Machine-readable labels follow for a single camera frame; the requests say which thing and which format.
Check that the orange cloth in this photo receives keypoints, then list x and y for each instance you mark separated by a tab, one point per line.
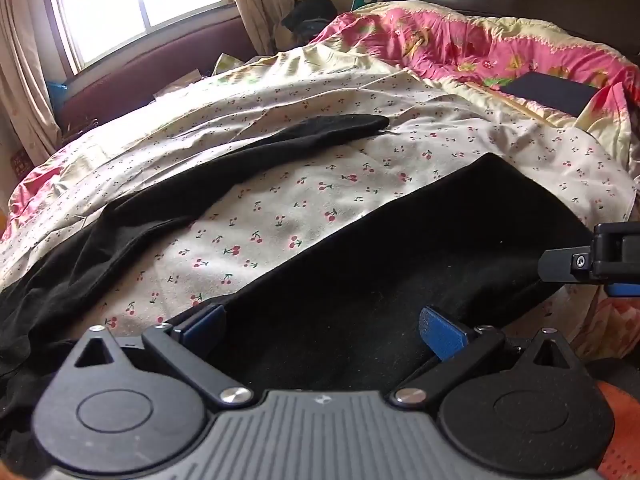
622	435

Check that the black pants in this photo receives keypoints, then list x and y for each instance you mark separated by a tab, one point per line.
350	285

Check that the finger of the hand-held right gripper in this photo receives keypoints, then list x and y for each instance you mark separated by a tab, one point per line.
560	265

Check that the black bag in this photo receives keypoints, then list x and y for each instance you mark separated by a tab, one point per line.
307	17

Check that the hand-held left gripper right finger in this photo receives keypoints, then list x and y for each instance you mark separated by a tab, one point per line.
442	335

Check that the window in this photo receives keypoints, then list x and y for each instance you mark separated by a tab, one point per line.
135	5

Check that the beige speckled mattress sheet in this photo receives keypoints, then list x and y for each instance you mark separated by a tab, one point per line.
555	310

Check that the beige curtain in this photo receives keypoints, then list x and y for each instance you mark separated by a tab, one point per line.
255	0
25	60

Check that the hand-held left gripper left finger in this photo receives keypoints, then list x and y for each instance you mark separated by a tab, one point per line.
202	324

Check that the cherry print bedsheet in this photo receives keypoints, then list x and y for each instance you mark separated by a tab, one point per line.
300	200

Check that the maroon padded bench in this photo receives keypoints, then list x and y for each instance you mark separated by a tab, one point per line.
150	65

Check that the blue plastic item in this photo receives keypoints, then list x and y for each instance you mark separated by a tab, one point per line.
56	92

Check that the pink floral quilt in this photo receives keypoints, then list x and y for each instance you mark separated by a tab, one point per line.
450	40

